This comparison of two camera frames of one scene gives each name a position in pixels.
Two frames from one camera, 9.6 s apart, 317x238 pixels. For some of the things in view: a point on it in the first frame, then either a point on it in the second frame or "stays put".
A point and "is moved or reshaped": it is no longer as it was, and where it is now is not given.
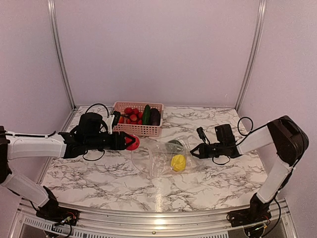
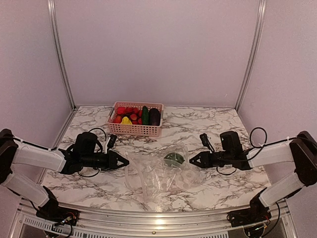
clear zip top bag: (160, 159) is moved or reshaped
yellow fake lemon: (178, 162) to (126, 121)
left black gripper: (116, 144) to (120, 158)
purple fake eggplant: (155, 117) stays put
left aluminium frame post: (51, 11) stays put
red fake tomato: (134, 146) to (121, 110)
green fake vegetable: (174, 146) to (174, 158)
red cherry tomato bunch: (135, 116) stays put
